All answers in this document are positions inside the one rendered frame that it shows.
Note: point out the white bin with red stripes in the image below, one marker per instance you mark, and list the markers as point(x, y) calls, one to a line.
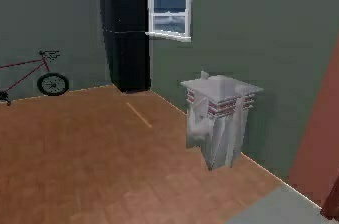
point(222, 116)

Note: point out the white framed window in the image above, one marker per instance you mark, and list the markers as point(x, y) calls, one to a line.
point(170, 20)

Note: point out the black fridge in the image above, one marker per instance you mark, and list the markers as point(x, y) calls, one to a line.
point(130, 50)

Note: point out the red bicycle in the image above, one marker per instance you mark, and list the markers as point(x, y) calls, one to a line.
point(45, 63)

